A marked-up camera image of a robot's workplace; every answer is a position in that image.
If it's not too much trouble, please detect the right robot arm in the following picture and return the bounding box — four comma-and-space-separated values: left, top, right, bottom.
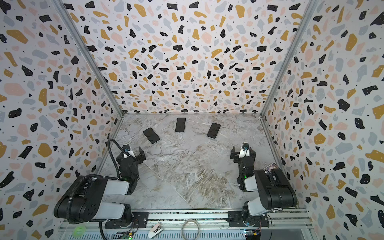
230, 143, 298, 227

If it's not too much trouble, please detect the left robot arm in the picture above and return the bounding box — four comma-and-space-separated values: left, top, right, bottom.
54, 145, 146, 227

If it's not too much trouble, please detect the left black phone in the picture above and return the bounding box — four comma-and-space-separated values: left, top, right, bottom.
143, 128, 161, 144

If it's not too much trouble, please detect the black phone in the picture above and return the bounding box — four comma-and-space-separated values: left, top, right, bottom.
175, 118, 186, 133
143, 128, 161, 144

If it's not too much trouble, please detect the middle black phone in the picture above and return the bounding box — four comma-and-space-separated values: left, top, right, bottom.
175, 118, 186, 133

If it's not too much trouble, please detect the colourful printed card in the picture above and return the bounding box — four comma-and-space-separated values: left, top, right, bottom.
264, 163, 279, 172

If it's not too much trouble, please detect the white pink small device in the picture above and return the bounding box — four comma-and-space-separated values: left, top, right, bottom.
148, 223, 163, 239

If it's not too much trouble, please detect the green tape roll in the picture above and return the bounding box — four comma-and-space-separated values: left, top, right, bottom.
73, 225, 86, 238

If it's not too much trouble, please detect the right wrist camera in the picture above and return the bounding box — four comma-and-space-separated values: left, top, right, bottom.
239, 143, 250, 158

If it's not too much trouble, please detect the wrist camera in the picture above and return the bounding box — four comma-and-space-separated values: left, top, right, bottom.
239, 143, 250, 158
122, 144, 136, 158

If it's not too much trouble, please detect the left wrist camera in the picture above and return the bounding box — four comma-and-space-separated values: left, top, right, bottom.
122, 144, 136, 158

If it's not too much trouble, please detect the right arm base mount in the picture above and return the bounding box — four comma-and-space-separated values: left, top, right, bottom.
227, 211, 270, 228

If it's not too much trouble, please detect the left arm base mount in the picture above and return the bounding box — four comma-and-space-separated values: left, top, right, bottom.
104, 211, 149, 230

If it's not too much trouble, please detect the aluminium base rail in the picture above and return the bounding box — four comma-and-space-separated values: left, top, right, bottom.
54, 208, 317, 240

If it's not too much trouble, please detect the white cable loop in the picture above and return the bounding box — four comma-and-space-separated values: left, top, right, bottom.
180, 219, 201, 240

